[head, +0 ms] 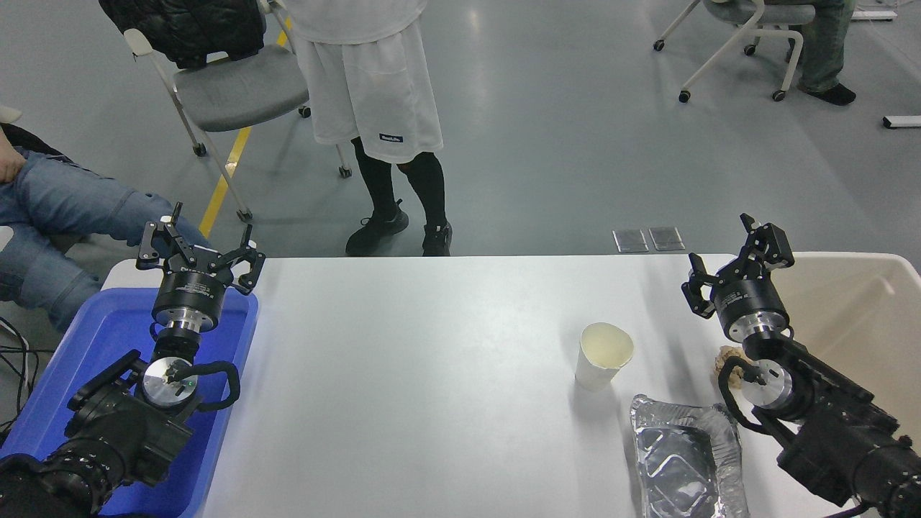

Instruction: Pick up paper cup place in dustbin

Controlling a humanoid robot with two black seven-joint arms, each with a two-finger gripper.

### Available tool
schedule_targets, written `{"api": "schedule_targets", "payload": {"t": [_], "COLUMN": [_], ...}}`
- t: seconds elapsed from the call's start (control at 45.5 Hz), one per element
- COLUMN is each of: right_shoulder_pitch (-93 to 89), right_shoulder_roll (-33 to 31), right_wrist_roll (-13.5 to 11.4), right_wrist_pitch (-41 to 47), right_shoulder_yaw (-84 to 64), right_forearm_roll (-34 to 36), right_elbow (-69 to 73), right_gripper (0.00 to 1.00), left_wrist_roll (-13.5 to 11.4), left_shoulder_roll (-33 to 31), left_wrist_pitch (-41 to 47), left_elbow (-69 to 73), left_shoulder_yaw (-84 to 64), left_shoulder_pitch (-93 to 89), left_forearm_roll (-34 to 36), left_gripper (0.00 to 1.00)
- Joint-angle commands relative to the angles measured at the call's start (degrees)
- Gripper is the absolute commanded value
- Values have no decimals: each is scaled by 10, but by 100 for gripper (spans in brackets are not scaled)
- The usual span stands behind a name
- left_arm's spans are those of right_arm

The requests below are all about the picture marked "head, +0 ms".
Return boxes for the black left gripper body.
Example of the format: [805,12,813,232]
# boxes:
[151,256,234,323]

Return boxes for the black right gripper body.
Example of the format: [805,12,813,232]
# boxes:
[709,277,790,333]

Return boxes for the white paper cup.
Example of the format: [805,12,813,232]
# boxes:
[575,322,635,393]

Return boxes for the person's hand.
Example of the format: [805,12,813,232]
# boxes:
[0,140,26,183]

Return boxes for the crumpled tan paper ball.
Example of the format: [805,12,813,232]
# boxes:
[714,345,745,393]

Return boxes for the blue plastic tray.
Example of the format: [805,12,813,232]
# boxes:
[0,288,260,518]

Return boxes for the large pale bin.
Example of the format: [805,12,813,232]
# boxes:
[773,252,921,447]

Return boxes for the seated person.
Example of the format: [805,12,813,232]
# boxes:
[763,0,858,106]
[0,122,209,335]

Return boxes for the silver foil tray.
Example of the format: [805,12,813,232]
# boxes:
[630,394,750,518]

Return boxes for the standing person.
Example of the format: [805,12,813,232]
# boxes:
[277,0,454,258]

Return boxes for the black jacket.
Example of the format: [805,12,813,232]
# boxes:
[99,0,267,71]

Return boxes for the white wheeled chair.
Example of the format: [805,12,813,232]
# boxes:
[653,0,817,104]

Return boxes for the grey chair with white frame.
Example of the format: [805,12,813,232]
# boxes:
[124,0,353,222]

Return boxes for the black floor cables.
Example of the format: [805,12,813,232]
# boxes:
[0,317,55,432]

